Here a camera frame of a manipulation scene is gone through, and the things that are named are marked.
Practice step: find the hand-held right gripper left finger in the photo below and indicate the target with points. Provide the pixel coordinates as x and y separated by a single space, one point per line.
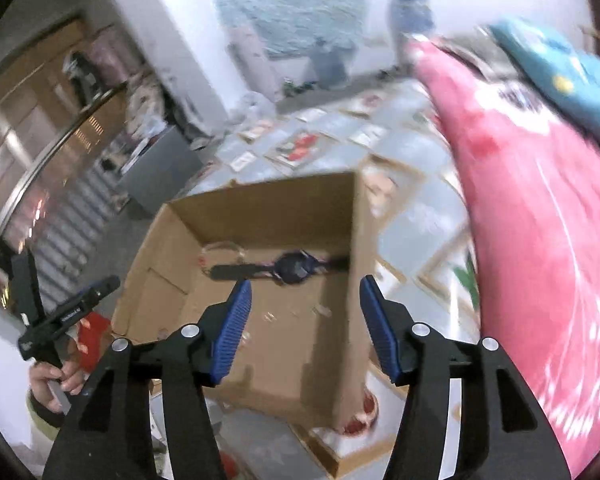
230 335

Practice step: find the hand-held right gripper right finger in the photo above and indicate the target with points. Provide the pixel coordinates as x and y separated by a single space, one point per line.
380 332

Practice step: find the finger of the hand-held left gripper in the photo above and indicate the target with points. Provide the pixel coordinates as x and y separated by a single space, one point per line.
102 290
29 290

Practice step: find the torn brown cardboard box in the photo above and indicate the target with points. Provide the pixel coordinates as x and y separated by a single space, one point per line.
290 350

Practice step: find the person's left forearm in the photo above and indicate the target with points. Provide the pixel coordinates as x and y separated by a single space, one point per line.
45 420

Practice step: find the person's left hand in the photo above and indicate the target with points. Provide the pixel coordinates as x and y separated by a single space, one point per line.
50 385

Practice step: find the red paper gift bag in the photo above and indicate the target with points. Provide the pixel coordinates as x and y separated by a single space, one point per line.
97 335

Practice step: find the fruit print tablecloth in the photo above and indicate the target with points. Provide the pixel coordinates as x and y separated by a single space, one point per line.
420 220

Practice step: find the grey storage box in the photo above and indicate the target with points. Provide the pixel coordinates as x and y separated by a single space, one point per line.
160 175

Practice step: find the metal stair railing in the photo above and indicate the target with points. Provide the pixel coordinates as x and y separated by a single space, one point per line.
45 160

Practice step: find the red floral blanket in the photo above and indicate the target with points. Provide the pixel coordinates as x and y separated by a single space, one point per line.
530 260

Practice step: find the white paper roll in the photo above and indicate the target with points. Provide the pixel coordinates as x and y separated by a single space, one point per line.
252 65

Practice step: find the blue water jug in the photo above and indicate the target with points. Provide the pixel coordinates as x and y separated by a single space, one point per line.
412 15

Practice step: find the teal cartoon pillow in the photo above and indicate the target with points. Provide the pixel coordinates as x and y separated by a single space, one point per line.
555 65

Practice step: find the teal floral hanging cloth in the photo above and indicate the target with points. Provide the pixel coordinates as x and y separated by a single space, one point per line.
290 10

